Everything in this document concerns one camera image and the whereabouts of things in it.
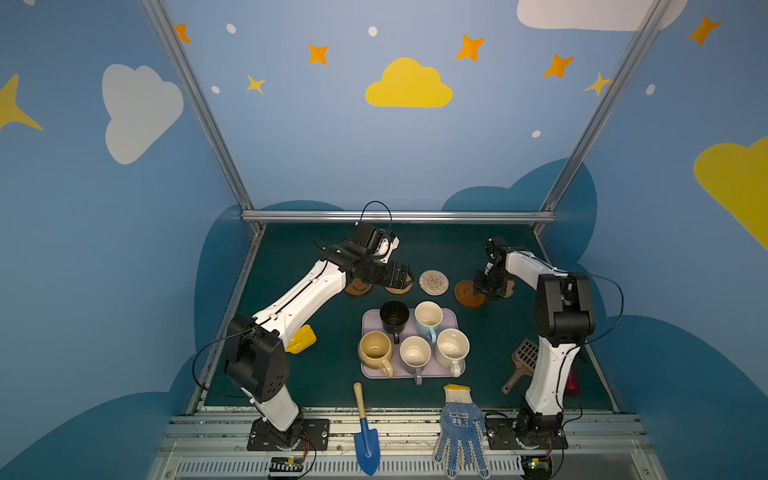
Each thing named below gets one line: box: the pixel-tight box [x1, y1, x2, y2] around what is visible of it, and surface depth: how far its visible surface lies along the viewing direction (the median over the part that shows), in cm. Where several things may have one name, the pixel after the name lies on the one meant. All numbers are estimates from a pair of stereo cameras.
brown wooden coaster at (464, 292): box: [454, 280, 486, 308], surface depth 103 cm
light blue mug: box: [414, 300, 444, 344], surface depth 89 cm
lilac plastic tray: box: [361, 308, 459, 379], surface depth 86 cm
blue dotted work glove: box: [434, 384, 490, 479], surface depth 77 cm
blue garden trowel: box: [354, 382, 380, 476], surface depth 75 cm
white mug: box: [434, 328, 470, 378], surface depth 84 cm
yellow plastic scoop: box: [285, 324, 317, 354], surface depth 92 cm
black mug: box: [380, 300, 410, 345], surface depth 90 cm
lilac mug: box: [399, 334, 432, 385], surface depth 84 cm
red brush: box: [566, 368, 580, 397], surface depth 81 cm
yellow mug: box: [358, 330, 394, 378], surface depth 82 cm
